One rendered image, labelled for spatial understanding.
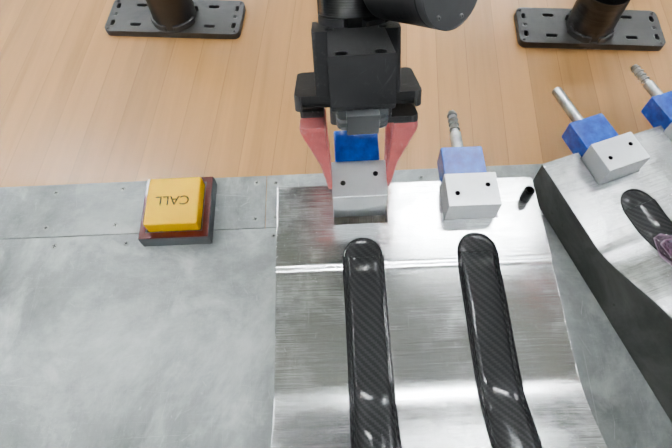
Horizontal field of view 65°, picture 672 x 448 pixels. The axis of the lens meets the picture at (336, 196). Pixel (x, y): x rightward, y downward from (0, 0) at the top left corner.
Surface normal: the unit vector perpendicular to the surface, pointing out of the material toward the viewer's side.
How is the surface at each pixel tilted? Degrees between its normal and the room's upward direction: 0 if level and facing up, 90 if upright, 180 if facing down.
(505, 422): 23
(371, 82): 59
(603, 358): 0
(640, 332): 90
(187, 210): 0
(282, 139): 0
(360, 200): 97
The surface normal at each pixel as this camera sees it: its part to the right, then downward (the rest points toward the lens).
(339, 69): 0.02, 0.50
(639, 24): -0.02, -0.48
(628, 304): -0.94, 0.30
